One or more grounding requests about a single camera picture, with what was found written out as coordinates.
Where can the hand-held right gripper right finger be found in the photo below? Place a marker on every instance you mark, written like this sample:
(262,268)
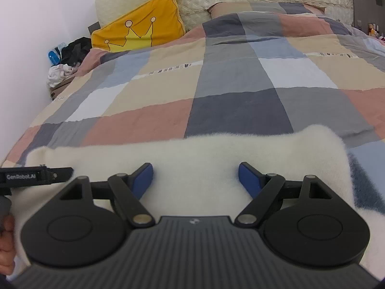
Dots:
(249,180)

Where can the white crumpled cloth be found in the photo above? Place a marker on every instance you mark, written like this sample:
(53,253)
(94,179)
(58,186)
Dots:
(61,73)

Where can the blue bottle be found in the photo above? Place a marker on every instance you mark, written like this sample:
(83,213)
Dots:
(53,57)

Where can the cream fluffy sweater blue stripes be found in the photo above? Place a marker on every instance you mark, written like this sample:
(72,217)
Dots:
(195,156)

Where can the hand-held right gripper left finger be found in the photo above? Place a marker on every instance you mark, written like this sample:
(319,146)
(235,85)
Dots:
(143,177)

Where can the grey brown panel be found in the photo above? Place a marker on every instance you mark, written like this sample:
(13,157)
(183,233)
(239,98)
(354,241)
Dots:
(93,27)

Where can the group of small bottles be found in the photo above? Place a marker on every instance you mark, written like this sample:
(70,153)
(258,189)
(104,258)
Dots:
(376,31)

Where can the black clothing pile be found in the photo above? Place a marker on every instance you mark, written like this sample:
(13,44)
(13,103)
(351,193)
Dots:
(76,51)

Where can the yellow crown pillow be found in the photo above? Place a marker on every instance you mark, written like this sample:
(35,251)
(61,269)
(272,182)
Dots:
(150,9)

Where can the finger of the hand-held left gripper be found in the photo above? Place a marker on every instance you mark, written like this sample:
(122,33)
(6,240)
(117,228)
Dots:
(30,176)
(5,191)

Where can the patchwork pillow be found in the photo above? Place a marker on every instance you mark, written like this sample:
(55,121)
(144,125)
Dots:
(228,7)

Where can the brown nightstand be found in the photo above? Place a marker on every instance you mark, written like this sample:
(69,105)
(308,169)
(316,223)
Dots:
(60,91)

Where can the patchwork checked duvet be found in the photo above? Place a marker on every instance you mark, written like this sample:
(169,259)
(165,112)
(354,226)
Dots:
(240,81)

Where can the person's left hand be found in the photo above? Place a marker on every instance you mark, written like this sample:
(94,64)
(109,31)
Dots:
(6,240)

